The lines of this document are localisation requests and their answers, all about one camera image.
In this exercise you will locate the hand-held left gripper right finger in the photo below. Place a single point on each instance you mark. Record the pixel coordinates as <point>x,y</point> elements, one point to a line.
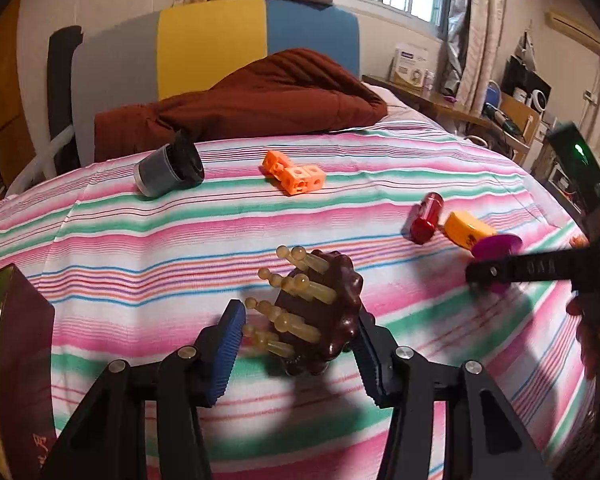
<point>372,360</point>

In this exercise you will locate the black rolled mat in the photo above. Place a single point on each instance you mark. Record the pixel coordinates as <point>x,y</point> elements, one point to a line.
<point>60,75</point>

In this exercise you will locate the purple funnel toy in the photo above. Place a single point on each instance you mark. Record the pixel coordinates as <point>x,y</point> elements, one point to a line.
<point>500,246</point>

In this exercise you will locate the orange cube blocks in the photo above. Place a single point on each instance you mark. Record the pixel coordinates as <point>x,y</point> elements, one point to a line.
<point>300,180</point>

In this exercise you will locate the cardboard box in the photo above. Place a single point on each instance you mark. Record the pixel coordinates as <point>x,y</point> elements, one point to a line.
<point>520,117</point>

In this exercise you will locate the brown massage comb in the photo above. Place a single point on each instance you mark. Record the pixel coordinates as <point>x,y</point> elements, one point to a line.
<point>340,300</point>

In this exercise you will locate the grey yellow blue headboard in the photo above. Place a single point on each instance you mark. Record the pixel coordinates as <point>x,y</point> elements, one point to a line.
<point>205,35</point>

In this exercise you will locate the striped bed sheet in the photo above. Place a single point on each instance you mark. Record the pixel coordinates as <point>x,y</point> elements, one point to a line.
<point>180,250</point>

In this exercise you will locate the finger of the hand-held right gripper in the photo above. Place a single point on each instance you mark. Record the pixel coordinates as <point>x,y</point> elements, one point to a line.
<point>530,269</point>

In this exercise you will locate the orange curved plastic piece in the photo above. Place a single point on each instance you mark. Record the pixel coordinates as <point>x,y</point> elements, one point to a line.
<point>465,227</point>

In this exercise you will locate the maroon blanket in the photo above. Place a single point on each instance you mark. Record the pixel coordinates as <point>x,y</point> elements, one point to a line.
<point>280,95</point>

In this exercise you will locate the white carton box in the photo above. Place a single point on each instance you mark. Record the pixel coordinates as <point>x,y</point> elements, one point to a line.
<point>407,65</point>

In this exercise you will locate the white bed rail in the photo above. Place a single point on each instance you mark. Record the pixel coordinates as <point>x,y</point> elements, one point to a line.
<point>40,160</point>

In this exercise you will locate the black bag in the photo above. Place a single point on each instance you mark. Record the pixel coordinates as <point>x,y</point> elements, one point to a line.
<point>522,75</point>

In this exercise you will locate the wooden wardrobe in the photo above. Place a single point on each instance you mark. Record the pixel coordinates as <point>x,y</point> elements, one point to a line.
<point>0,85</point>

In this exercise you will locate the silver grey curtain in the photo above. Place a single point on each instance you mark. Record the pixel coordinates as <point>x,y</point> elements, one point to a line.
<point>475,35</point>

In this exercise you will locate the grey canister with black lid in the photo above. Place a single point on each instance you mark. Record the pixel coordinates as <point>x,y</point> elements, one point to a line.
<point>155,172</point>

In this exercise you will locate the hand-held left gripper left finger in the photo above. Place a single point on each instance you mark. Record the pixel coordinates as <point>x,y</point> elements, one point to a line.
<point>230,350</point>

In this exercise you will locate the air conditioner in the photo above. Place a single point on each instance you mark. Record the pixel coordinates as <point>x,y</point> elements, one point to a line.
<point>575,27</point>

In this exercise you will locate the red plastic bottle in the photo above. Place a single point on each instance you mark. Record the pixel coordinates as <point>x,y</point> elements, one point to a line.
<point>426,220</point>

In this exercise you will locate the person's right hand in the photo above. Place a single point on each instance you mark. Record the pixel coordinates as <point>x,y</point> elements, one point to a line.
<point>592,350</point>

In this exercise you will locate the gold tin box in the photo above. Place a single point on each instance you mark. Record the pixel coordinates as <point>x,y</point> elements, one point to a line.
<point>20,360</point>

